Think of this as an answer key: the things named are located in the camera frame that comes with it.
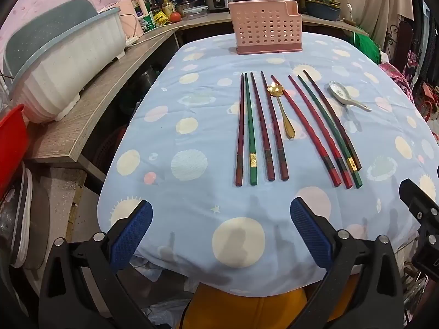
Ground glass food container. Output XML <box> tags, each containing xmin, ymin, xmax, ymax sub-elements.
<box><xmin>185</xmin><ymin>6</ymin><xmax>209</xmax><ymax>20</ymax></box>

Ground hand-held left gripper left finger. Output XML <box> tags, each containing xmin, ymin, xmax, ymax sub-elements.
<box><xmin>38</xmin><ymin>199</ymin><xmax>162</xmax><ymax>329</ymax></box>

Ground stacked grey pans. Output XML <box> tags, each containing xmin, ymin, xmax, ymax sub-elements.
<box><xmin>0</xmin><ymin>164</ymin><xmax>52</xmax><ymax>271</ymax></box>

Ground dark brown chopstick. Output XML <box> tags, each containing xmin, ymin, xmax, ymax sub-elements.
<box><xmin>303</xmin><ymin>69</ymin><xmax>363</xmax><ymax>172</ymax></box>

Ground white ceramic spoon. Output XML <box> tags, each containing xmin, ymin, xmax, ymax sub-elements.
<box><xmin>328</xmin><ymin>80</ymin><xmax>373</xmax><ymax>113</ymax></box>

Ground red plastic basin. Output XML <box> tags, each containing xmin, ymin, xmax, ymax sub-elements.
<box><xmin>0</xmin><ymin>104</ymin><xmax>30</xmax><ymax>199</ymax></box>

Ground pink kitchen appliance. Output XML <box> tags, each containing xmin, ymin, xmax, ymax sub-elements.
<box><xmin>111</xmin><ymin>0</ymin><xmax>145</xmax><ymax>40</ymax></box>

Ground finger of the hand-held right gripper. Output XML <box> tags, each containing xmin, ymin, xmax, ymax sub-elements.
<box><xmin>399</xmin><ymin>178</ymin><xmax>439</xmax><ymax>227</ymax></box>

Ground clear plastic bag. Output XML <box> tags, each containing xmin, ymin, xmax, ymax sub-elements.
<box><xmin>130</xmin><ymin>254</ymin><xmax>194</xmax><ymax>328</ymax></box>

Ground pink perforated utensil basket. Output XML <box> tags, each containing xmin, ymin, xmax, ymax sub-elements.
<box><xmin>228</xmin><ymin>0</ymin><xmax>303</xmax><ymax>55</ymax></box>

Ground green bag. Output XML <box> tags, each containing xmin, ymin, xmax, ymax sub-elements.
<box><xmin>350</xmin><ymin>31</ymin><xmax>382</xmax><ymax>64</ymax></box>

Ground dark red chopstick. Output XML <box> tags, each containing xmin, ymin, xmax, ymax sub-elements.
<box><xmin>261</xmin><ymin>71</ymin><xmax>289</xmax><ymax>181</ymax></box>
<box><xmin>236</xmin><ymin>73</ymin><xmax>245</xmax><ymax>187</ymax></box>
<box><xmin>250</xmin><ymin>72</ymin><xmax>276</xmax><ymax>181</ymax></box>

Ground dark wooden chair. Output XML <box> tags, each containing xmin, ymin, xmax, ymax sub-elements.
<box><xmin>387</xmin><ymin>21</ymin><xmax>416</xmax><ymax>72</ymax></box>

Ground small steel pot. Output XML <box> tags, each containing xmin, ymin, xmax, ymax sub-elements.
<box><xmin>176</xmin><ymin>0</ymin><xmax>200</xmax><ymax>14</ymax></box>

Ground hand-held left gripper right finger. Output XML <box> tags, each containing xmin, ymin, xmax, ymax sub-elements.
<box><xmin>290</xmin><ymin>197</ymin><xmax>405</xmax><ymax>329</ymax></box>

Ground blue planet print tablecloth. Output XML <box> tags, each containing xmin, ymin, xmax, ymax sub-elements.
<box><xmin>97</xmin><ymin>32</ymin><xmax>439</xmax><ymax>297</ymax></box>

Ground pink floral cloth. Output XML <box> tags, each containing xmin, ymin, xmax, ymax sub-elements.
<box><xmin>377</xmin><ymin>51</ymin><xmax>421</xmax><ymax>100</ymax></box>

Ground green chopstick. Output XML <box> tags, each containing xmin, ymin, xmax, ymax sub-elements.
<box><xmin>244</xmin><ymin>73</ymin><xmax>258</xmax><ymax>186</ymax></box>
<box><xmin>297</xmin><ymin>75</ymin><xmax>363</xmax><ymax>189</ymax></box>

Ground wooden counter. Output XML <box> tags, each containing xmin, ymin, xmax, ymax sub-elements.
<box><xmin>26</xmin><ymin>8</ymin><xmax>369</xmax><ymax>179</ymax></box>

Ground gold flower spoon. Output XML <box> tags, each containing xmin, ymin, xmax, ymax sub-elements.
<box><xmin>267</xmin><ymin>82</ymin><xmax>296</xmax><ymax>140</ymax></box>

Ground orange cloth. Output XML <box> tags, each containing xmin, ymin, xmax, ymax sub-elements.
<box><xmin>180</xmin><ymin>281</ymin><xmax>361</xmax><ymax>329</ymax></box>

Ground beige curtain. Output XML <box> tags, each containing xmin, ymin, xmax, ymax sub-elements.
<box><xmin>329</xmin><ymin>0</ymin><xmax>414</xmax><ymax>55</ymax></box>

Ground blue basin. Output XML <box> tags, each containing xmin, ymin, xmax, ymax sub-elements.
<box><xmin>305</xmin><ymin>0</ymin><xmax>342</xmax><ymax>21</ymax></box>

